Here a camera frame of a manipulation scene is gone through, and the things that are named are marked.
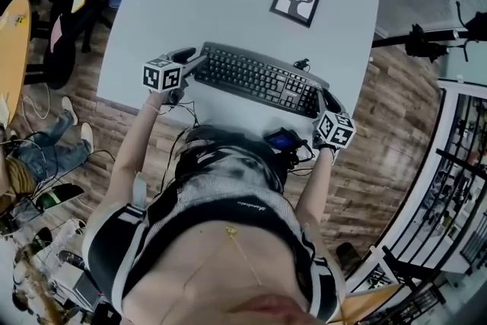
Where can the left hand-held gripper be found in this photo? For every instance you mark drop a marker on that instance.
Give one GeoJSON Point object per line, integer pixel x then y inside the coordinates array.
{"type": "Point", "coordinates": [163, 74]}

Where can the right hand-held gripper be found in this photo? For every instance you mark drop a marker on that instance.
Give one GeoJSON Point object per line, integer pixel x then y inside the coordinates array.
{"type": "Point", "coordinates": [335, 129]}

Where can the black keyboard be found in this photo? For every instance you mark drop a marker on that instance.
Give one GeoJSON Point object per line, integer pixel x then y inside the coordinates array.
{"type": "Point", "coordinates": [251, 76]}

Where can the person's right forearm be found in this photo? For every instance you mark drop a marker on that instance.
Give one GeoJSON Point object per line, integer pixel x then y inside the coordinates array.
{"type": "Point", "coordinates": [316, 186]}

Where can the person's left forearm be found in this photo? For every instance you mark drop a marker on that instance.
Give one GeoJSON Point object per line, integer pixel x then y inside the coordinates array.
{"type": "Point", "coordinates": [133, 148]}

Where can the small black device blue screen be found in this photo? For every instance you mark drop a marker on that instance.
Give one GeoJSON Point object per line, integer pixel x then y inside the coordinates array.
{"type": "Point", "coordinates": [282, 141]}

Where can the black tripod stand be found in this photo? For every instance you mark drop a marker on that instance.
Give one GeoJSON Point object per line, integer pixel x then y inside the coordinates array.
{"type": "Point", "coordinates": [422, 39]}

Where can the person's black and white top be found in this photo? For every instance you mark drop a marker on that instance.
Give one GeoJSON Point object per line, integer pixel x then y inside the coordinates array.
{"type": "Point", "coordinates": [213, 201]}

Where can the white metal shelf rack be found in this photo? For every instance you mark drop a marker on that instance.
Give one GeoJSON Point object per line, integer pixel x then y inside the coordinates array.
{"type": "Point", "coordinates": [437, 182]}

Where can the person's black shoe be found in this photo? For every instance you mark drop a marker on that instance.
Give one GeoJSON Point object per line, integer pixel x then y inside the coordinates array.
{"type": "Point", "coordinates": [348, 257]}

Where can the round yellow table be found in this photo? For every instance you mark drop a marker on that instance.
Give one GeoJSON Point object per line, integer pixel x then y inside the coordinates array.
{"type": "Point", "coordinates": [13, 53]}

